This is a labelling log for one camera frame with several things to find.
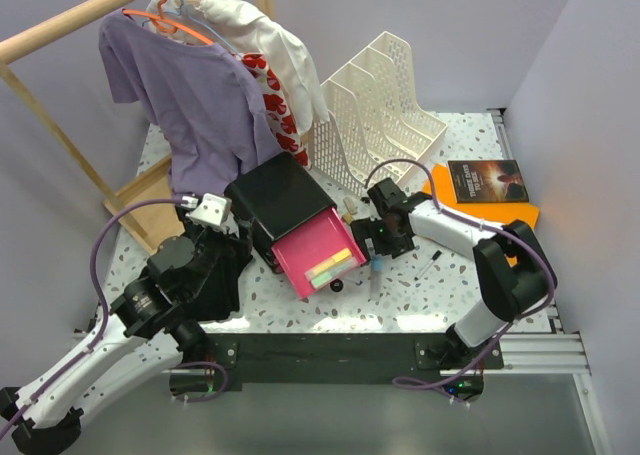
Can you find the purple t-shirt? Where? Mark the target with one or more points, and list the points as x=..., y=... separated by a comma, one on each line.
x=206, y=103

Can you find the yellow capped highlighter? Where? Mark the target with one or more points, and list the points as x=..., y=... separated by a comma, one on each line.
x=328, y=263

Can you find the aluminium frame rail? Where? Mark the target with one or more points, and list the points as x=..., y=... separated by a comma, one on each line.
x=556, y=354

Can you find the black round drawer knob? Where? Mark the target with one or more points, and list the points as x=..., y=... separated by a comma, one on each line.
x=336, y=286

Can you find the orange clothes hanger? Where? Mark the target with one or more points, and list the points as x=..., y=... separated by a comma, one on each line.
x=170, y=20

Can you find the black whiteboard marker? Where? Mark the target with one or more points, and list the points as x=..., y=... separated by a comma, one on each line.
x=428, y=265

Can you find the blue whiteboard marker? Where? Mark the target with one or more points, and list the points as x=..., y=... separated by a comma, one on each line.
x=352, y=281

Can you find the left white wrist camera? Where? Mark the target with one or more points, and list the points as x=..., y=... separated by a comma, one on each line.
x=212, y=211

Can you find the pink top drawer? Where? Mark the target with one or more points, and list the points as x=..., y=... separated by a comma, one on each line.
x=313, y=242

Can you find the orange clip folder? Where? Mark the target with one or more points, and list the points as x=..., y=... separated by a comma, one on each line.
x=500, y=212

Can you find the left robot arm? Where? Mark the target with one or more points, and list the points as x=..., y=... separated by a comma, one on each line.
x=155, y=323

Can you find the black drawer cabinet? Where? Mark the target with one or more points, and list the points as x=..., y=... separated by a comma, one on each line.
x=273, y=200

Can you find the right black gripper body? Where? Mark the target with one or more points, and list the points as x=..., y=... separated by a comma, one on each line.
x=385, y=241

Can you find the dark hardcover book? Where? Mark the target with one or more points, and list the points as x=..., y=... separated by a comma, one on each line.
x=487, y=181

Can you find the white plastic file organizer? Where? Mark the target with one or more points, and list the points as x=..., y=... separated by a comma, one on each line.
x=373, y=116

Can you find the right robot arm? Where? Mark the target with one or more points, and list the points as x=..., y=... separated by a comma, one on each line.
x=512, y=269

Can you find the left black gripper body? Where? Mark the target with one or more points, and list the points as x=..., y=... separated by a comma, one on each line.
x=232, y=245

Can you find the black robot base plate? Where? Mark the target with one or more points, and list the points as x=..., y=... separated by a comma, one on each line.
x=235, y=360

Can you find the blue wire hanger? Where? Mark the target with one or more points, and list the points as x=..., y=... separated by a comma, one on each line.
x=187, y=13

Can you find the grey worn eraser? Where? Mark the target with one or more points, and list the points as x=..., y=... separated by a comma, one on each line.
x=350, y=206

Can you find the red floral white garment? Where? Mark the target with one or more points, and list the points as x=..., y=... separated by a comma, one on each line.
x=279, y=116

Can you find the white shirt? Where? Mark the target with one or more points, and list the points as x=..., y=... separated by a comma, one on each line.
x=252, y=31

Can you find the green capped highlighter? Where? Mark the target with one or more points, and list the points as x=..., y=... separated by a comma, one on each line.
x=320, y=279

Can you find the wooden clothes rack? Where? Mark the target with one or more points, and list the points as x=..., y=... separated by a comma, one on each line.
x=46, y=199

